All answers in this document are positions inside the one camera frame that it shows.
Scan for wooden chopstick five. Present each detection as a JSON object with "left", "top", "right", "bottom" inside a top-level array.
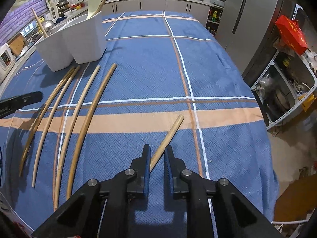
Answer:
[{"left": 54, "top": 65, "right": 100, "bottom": 211}]

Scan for metal spoon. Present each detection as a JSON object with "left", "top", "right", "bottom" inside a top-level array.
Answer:
[{"left": 42, "top": 19, "right": 54, "bottom": 36}]

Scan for cream plastic rice spoon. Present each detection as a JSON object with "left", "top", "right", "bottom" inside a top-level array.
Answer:
[{"left": 86, "top": 0, "right": 102, "bottom": 19}]

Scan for wooden chopstick one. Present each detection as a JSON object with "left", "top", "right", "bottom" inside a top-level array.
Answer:
[{"left": 32, "top": 8, "right": 48, "bottom": 38}]

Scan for wooden chopstick three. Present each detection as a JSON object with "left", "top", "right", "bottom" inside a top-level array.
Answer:
[{"left": 150, "top": 114, "right": 184, "bottom": 172}]

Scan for white two-compartment utensil holder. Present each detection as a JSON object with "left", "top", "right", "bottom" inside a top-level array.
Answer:
[{"left": 35, "top": 12, "right": 106, "bottom": 72}]

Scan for wooden chopstick four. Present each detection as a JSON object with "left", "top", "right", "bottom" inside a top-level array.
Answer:
[{"left": 66, "top": 63, "right": 117, "bottom": 199}]

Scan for white metal storage shelf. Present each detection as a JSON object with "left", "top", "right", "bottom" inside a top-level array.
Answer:
[{"left": 251, "top": 4, "right": 316, "bottom": 131}]

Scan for blue plaid tablecloth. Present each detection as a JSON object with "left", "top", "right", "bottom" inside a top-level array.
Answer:
[{"left": 1, "top": 11, "right": 278, "bottom": 234}]

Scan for wooden chopstick six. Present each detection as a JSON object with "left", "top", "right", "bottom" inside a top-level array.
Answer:
[{"left": 31, "top": 65, "right": 81, "bottom": 188}]

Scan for wooden chopstick seven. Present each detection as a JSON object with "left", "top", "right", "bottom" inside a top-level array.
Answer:
[{"left": 18, "top": 66, "right": 76, "bottom": 177}]

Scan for red plastic bag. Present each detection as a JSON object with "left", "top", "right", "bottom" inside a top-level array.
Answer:
[{"left": 275, "top": 15, "right": 308, "bottom": 55}]

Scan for grey double-door refrigerator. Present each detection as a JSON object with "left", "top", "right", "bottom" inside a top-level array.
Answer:
[{"left": 215, "top": 0, "right": 296, "bottom": 77}]

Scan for grey lower cabinets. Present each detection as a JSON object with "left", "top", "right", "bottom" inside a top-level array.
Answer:
[{"left": 102, "top": 0, "right": 223, "bottom": 26}]

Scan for landscape window blind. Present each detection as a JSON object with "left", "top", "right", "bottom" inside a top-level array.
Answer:
[{"left": 1, "top": 0, "right": 48, "bottom": 45}]

